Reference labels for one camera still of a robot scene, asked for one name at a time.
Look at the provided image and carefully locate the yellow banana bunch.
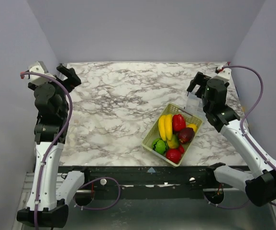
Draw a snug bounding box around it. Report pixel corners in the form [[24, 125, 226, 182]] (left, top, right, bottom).
[[158, 114, 173, 141]]

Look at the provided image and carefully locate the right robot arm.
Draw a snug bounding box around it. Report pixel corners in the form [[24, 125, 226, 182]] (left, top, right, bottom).
[[187, 69, 276, 207]]

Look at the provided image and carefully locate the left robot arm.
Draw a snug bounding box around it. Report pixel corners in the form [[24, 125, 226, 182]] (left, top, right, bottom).
[[17, 61, 91, 229]]

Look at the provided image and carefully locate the yellow lemon toy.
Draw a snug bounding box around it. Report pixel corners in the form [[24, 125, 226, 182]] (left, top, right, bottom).
[[186, 123, 198, 133]]

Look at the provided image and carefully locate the red bell pepper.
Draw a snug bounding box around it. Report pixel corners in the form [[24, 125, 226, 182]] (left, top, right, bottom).
[[172, 114, 186, 132]]

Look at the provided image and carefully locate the dark red mango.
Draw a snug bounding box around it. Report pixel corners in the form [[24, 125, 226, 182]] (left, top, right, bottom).
[[177, 127, 195, 144]]

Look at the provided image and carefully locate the pale green plastic basket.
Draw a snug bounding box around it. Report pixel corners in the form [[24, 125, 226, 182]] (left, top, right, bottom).
[[142, 103, 203, 167]]

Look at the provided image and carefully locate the yellow green mango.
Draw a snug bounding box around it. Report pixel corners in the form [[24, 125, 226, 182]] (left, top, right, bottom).
[[166, 134, 180, 149]]

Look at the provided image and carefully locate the red chili pepper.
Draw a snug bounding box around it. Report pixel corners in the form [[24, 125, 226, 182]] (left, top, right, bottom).
[[177, 144, 185, 154]]

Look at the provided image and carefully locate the green watermelon toy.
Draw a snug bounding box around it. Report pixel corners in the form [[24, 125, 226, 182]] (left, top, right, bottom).
[[152, 138, 168, 155]]

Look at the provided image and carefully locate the red apple toy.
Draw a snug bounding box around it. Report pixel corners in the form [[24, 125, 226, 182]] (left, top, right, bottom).
[[166, 149, 181, 164]]

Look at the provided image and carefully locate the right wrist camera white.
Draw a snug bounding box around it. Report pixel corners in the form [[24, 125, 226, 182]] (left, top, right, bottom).
[[213, 65, 232, 83]]

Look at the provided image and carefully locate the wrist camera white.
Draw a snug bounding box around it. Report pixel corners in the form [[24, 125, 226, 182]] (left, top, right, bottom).
[[28, 61, 49, 86], [213, 65, 232, 83]]

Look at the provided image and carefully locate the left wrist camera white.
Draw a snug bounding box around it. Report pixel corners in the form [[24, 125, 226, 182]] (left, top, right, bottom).
[[28, 61, 49, 86]]

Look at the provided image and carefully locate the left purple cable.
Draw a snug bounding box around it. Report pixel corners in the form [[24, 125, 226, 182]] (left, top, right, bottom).
[[20, 70, 121, 230]]

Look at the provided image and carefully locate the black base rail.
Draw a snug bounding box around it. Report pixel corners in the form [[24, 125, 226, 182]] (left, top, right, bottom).
[[56, 165, 251, 201]]

